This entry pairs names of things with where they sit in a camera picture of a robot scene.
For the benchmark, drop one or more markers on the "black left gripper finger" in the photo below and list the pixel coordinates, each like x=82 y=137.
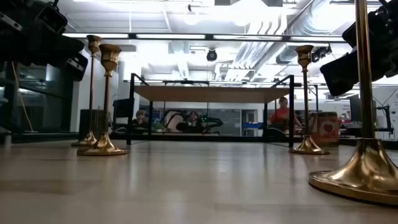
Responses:
x=77 y=67
x=65 y=43

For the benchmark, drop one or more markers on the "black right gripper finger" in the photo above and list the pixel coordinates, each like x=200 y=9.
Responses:
x=342 y=74
x=349 y=35

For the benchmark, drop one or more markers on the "tall brass candle stick holder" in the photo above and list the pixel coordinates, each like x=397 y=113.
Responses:
x=365 y=93
x=91 y=93

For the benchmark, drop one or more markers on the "short brass candle stick holder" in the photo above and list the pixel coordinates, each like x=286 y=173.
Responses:
x=306 y=109
x=107 y=109

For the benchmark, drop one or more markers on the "heart label tin can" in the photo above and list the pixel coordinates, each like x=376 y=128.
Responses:
x=326 y=127

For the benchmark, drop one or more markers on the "black ceiling spotlights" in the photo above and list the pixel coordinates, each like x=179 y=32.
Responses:
x=320 y=53

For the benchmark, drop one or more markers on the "black monitor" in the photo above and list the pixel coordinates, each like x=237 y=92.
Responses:
x=354 y=107
x=122 y=109

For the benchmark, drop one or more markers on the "person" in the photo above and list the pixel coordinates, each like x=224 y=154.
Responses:
x=192 y=119
x=281 y=116
x=140 y=119

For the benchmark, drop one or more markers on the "long ceiling light strip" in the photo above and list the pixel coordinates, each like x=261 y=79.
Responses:
x=171 y=36

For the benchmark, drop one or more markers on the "blue box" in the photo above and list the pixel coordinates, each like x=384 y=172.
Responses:
x=252 y=125

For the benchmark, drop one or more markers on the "black background robot rig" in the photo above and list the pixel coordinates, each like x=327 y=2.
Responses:
x=199 y=123

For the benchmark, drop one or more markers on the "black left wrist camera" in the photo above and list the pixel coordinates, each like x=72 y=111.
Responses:
x=53 y=18

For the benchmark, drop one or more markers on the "small grey post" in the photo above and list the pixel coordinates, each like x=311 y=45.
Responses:
x=7 y=138

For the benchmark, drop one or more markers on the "black round ceiling camera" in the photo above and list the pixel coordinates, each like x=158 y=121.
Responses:
x=211 y=55

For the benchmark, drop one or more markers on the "wooden shelf black metal frame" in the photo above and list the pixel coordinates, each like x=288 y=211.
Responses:
x=211 y=95

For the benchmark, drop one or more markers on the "black table frame rails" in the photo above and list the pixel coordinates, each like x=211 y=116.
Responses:
x=202 y=137

